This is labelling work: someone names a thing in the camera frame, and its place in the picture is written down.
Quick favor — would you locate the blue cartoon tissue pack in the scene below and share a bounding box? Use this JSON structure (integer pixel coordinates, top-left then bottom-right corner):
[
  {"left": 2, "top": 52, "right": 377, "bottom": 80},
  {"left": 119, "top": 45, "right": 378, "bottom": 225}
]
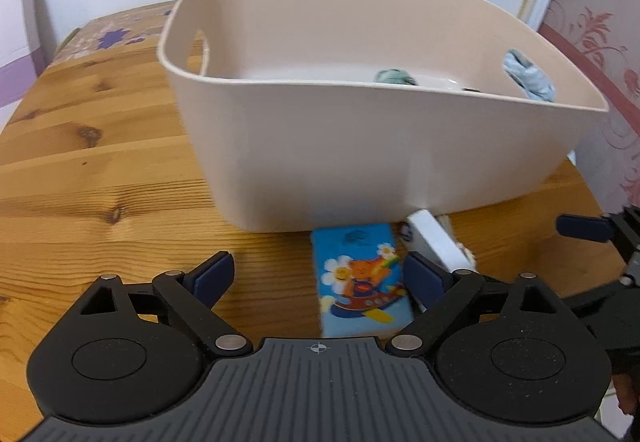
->
[{"left": 310, "top": 223, "right": 413, "bottom": 339}]

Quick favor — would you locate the light blue bed blanket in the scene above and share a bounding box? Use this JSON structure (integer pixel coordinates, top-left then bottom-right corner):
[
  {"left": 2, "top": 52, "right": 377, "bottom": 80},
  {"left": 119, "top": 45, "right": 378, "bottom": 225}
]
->
[{"left": 502, "top": 49, "right": 556, "bottom": 102}]

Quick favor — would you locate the green crumpled cloth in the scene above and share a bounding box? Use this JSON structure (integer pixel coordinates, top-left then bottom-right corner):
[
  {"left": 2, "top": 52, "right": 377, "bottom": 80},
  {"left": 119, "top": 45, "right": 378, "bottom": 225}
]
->
[{"left": 374, "top": 69, "right": 418, "bottom": 86}]

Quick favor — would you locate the white small box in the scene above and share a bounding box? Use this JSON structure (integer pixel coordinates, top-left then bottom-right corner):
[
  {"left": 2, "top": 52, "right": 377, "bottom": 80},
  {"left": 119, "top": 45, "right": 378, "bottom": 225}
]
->
[{"left": 399, "top": 208, "right": 478, "bottom": 313}]

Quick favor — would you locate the beige plastic storage basket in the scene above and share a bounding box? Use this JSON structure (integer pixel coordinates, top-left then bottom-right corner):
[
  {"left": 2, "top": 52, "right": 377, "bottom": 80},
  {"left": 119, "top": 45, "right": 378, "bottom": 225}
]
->
[{"left": 157, "top": 0, "right": 608, "bottom": 232}]

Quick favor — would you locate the floral patterned headboard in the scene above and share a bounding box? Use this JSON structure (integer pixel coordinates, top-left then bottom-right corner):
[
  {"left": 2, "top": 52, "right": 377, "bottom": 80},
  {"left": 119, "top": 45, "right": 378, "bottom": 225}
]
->
[{"left": 523, "top": 0, "right": 639, "bottom": 211}]

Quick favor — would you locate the brown floral table mat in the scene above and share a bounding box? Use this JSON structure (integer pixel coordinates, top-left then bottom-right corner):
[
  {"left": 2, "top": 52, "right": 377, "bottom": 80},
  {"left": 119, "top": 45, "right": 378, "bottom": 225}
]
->
[{"left": 52, "top": 0, "right": 176, "bottom": 64}]

